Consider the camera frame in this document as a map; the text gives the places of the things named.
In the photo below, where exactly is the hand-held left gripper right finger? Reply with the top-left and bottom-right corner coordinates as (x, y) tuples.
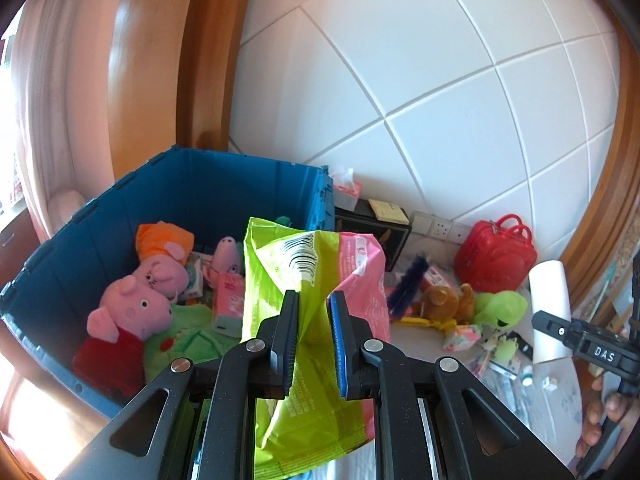
(326, 291), (576, 480)

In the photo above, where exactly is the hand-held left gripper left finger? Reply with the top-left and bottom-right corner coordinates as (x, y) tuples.
(55, 289), (301, 480)

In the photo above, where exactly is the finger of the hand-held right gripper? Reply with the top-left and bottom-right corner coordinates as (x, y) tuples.
(531, 310), (626, 368)

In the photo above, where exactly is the pink white tissue packet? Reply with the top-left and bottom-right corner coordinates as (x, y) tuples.
(212, 274), (246, 336)

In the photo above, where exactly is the green pink plastic packet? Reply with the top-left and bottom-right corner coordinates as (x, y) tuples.
(241, 217), (392, 480)

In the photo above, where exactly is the pig plush orange dress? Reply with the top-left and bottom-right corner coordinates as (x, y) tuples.
(131, 222), (197, 298)

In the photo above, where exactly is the pig plush red dress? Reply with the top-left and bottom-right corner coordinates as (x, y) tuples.
(72, 276), (173, 401)

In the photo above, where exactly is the blue plastic storage bin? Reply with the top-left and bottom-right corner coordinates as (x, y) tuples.
(0, 145), (335, 421)

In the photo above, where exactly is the person's right hand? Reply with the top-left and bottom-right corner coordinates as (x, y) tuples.
(575, 375), (636, 461)

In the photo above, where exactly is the small green frog toy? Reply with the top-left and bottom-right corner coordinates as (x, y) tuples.
(482, 332), (521, 363)

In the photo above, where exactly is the green frog plush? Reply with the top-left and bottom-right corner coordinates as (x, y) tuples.
(472, 290), (529, 333)

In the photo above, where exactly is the yellow plastic toy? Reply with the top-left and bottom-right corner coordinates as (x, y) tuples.
(395, 316), (458, 331)

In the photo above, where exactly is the blue feather duster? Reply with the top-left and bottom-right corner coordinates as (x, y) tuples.
(387, 254), (432, 322)

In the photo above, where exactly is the green plush with red spots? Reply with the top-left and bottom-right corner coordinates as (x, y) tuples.
(144, 302), (243, 383)

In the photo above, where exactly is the red hard-shell suitcase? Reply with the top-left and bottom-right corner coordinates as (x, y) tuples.
(454, 213), (537, 293)

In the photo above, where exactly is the colourful patterned pouch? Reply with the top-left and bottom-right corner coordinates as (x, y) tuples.
(442, 324), (482, 352)

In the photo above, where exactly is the brown teddy bear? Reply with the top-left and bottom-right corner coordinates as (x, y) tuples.
(417, 283), (476, 325)

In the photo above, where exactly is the small pink pig plush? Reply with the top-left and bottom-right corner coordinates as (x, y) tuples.
(201, 236), (244, 286)

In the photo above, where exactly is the teal white packet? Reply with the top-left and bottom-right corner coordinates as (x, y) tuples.
(181, 252), (213, 301)

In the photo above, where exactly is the black gift bag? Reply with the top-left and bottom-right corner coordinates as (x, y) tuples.
(334, 205), (412, 271)

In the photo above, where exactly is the pink white box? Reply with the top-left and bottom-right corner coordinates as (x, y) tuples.
(424, 265), (453, 288)

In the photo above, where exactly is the yellow flat box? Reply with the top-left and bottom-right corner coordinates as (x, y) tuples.
(368, 199), (410, 225)

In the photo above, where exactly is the pink tissue pack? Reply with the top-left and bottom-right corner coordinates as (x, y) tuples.
(332, 167), (363, 211)

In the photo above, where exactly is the pale pink curtain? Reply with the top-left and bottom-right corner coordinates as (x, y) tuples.
(10, 0), (146, 241)

